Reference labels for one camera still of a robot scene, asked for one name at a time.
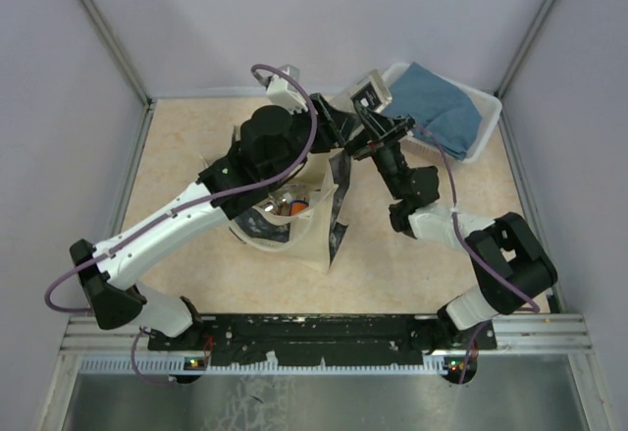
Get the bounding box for orange blue tube in bag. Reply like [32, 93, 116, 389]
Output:
[288, 199, 309, 216]

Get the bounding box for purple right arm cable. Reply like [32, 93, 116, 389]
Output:
[414, 124, 541, 386]

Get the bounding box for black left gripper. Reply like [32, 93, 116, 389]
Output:
[269, 90, 357, 186]

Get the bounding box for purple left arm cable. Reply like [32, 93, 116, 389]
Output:
[43, 63, 320, 314]

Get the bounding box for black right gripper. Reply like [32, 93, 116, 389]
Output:
[343, 105, 408, 201]

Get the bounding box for cream canvas tote bag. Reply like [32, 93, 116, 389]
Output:
[213, 149, 351, 273]

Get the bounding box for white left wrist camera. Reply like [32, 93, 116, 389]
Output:
[266, 74, 307, 114]

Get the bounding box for blue folded towel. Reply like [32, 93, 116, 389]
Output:
[383, 62, 482, 160]

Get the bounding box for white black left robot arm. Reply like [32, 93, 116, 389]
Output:
[70, 94, 359, 350]

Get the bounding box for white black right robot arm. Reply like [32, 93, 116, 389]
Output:
[343, 104, 557, 351]

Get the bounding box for aluminium frame rail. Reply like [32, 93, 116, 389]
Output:
[78, 0, 152, 107]

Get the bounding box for clear square bottle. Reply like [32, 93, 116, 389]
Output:
[329, 69, 393, 115]

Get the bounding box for white plastic basket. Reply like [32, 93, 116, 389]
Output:
[383, 63, 502, 164]

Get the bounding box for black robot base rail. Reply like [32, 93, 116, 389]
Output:
[148, 314, 497, 383]

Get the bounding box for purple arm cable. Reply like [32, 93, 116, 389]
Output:
[414, 124, 541, 386]
[43, 63, 320, 314]

